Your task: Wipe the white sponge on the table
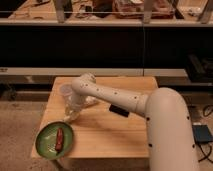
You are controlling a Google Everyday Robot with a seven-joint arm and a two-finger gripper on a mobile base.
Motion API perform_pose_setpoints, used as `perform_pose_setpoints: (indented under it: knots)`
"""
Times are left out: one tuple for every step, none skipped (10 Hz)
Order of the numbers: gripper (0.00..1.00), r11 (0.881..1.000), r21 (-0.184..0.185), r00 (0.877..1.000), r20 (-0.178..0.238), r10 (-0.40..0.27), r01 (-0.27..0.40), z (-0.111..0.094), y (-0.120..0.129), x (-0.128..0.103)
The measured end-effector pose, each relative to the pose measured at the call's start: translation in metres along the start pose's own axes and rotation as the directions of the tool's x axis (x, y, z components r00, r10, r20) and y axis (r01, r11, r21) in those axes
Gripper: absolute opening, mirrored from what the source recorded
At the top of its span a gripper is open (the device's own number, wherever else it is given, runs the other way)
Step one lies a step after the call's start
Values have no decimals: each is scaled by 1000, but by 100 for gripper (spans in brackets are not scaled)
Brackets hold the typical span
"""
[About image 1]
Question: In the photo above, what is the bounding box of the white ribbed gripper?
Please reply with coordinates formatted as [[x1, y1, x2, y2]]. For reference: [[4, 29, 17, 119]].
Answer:
[[66, 91, 86, 112]]

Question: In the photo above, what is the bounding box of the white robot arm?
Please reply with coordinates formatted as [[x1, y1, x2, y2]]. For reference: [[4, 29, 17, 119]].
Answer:
[[71, 73, 200, 171]]

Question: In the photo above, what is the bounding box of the translucent plastic cup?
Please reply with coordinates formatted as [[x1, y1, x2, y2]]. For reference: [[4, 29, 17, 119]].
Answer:
[[59, 84, 72, 101]]

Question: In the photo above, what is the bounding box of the red sausage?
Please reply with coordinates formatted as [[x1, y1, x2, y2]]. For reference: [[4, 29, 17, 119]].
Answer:
[[55, 128, 64, 153]]

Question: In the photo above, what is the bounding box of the green plate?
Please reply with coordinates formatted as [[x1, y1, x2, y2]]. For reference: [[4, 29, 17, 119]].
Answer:
[[35, 121, 74, 160]]

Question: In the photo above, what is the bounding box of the wooden table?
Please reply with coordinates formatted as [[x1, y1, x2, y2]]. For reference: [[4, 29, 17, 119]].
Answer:
[[31, 77, 149, 171]]

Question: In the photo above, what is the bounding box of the black box on floor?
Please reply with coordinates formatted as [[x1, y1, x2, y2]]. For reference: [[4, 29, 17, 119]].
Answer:
[[192, 125, 213, 144]]

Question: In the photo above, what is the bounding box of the black camera box on wrist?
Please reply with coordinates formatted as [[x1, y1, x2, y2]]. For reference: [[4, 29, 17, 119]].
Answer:
[[109, 105, 129, 117]]

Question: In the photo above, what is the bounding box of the black floor cable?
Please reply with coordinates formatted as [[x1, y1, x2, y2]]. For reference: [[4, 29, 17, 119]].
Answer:
[[198, 104, 213, 164]]

